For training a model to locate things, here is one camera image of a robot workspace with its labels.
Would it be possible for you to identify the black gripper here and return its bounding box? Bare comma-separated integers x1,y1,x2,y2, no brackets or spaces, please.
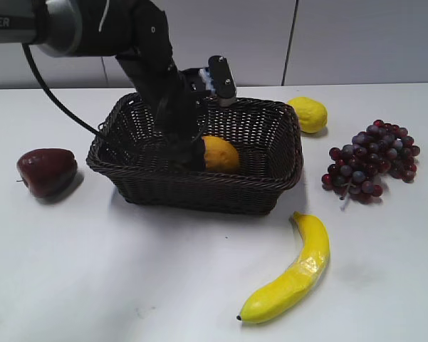
115,53,206,171

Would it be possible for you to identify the yellow mango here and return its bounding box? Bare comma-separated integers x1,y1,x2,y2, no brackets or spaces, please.
202,135,240,174

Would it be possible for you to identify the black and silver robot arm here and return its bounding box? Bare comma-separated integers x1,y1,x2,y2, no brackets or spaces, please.
0,1,207,171

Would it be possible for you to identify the dark woven wicker basket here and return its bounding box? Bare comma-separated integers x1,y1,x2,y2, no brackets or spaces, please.
86,93,303,215

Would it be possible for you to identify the yellow lemon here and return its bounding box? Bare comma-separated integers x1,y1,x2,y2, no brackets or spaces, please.
288,97,328,134

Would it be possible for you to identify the dark red apple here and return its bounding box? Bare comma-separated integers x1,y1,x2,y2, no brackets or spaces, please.
16,148,78,199

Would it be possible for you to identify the yellow banana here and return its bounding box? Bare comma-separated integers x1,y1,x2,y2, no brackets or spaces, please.
236,212,330,323

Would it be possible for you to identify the purple grape bunch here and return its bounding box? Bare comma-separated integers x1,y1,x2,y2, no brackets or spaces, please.
321,120,421,204

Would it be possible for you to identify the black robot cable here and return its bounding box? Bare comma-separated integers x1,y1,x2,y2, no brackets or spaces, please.
21,42,104,138

